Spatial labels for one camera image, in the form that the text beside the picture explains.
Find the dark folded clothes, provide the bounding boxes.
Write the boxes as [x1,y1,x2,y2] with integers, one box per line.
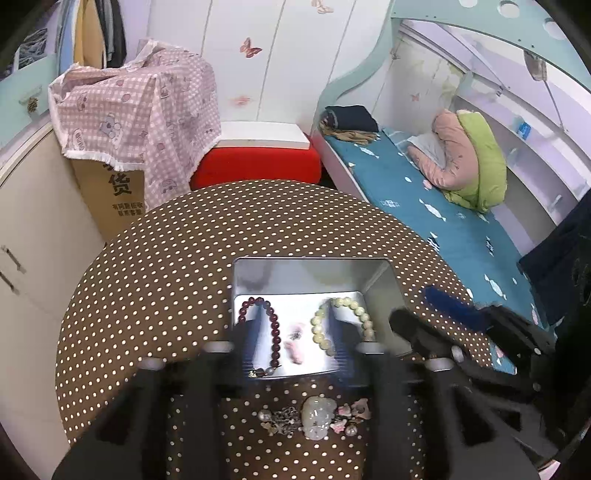
[323,105,380,134]

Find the white pillow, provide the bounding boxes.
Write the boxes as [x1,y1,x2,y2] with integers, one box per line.
[406,134,446,169]

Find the dark hanging garment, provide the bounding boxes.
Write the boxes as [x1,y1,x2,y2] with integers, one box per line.
[95,0,127,68]

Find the pale green bead bracelet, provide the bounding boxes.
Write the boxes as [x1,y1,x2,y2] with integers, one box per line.
[310,296,376,357]

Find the cardboard box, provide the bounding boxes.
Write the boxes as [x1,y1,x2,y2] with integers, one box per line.
[69,157,148,243]

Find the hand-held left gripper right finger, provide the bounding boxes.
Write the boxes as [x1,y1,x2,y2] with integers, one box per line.
[325,309,541,480]

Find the teal bunk bed frame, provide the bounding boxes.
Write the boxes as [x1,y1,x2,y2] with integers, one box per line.
[310,0,591,324]

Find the brown polka dot tablecloth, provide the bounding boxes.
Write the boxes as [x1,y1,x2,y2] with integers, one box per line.
[55,180,518,480]

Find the dark hanging cloth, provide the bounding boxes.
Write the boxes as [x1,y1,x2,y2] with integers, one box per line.
[518,189,591,324]

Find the pink checked cloth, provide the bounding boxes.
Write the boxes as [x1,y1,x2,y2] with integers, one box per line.
[48,39,222,204]

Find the pink flower hair clip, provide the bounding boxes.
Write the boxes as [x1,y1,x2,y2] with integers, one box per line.
[332,398,372,435]

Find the yellow hanging garment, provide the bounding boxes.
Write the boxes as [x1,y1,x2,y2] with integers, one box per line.
[74,0,109,70]

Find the pink and green quilt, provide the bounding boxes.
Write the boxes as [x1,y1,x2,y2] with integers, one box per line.
[406,109,509,213]

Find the grey hanging pouch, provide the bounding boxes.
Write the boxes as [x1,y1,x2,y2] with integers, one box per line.
[524,48,548,81]

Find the red stool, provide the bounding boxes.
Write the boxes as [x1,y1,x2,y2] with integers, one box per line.
[189,141,322,191]

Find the pearl and metal brooch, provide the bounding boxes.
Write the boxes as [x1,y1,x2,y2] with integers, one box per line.
[259,406,303,437]

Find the white board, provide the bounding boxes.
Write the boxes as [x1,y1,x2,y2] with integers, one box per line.
[213,121,311,151]

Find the silver metal tin box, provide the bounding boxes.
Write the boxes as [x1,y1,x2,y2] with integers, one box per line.
[228,256,409,379]

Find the grey striped cloth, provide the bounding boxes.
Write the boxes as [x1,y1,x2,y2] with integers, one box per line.
[17,39,51,66]

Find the tan folded clothes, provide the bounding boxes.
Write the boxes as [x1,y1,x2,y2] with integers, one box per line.
[323,129,384,146]

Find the dark red bead bracelet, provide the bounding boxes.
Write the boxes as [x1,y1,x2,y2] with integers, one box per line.
[235,296,282,379]

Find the blue patterned bed sheet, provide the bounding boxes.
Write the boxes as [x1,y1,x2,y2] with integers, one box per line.
[323,127,550,374]

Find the light blue hanging garment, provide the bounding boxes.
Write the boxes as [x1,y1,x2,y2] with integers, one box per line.
[58,0,84,75]

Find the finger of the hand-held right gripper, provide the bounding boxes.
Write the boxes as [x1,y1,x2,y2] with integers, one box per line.
[389,308,536,398]
[421,285,557,358]

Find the beige cabinet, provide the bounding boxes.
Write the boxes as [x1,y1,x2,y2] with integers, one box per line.
[0,122,107,462]

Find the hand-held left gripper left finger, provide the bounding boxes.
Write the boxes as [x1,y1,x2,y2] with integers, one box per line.
[51,314,278,480]

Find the white jade pendant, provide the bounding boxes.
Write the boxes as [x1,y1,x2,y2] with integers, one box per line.
[301,396,336,438]

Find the pink bead charm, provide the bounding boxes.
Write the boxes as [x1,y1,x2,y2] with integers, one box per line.
[285,323,308,365]

